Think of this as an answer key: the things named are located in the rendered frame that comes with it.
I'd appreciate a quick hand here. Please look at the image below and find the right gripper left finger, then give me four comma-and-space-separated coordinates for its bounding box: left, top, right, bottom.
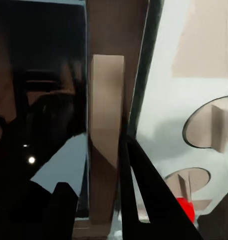
0, 133, 86, 240

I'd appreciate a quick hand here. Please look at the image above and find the microwave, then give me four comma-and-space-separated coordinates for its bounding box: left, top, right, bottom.
0, 0, 228, 237

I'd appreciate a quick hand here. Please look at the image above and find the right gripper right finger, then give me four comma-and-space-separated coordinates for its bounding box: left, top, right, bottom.
119, 133, 203, 240

